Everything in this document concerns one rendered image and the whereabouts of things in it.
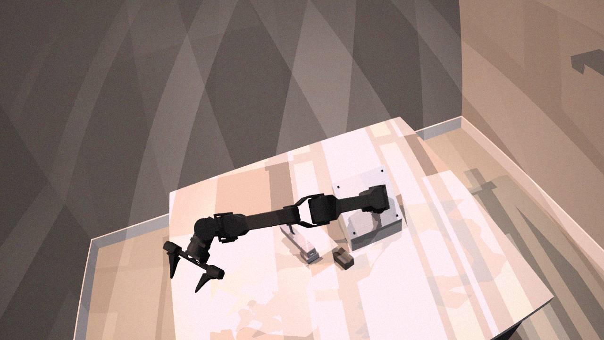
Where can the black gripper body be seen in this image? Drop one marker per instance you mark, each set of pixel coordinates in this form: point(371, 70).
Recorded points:
point(197, 250)

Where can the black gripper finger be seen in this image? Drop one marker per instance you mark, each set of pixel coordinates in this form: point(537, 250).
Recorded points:
point(204, 278)
point(173, 261)

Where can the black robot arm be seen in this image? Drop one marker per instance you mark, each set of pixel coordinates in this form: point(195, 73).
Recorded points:
point(323, 209)

